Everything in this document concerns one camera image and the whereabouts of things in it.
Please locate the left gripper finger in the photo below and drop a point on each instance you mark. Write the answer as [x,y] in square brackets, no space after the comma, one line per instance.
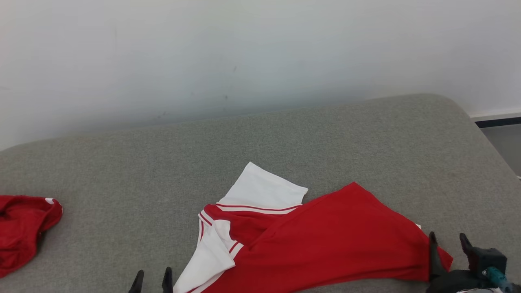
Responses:
[167,283]
[137,285]

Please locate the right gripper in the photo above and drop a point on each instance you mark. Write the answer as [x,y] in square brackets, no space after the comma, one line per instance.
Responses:
[460,283]

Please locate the red and white shirt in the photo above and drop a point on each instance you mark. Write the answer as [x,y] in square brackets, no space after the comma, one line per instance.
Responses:
[333,244]

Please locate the red shorts with white trim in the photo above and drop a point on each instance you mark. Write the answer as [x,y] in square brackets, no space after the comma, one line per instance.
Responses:
[20,232]

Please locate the dark baseboard strip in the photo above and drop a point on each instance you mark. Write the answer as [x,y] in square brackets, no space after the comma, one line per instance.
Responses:
[498,122]

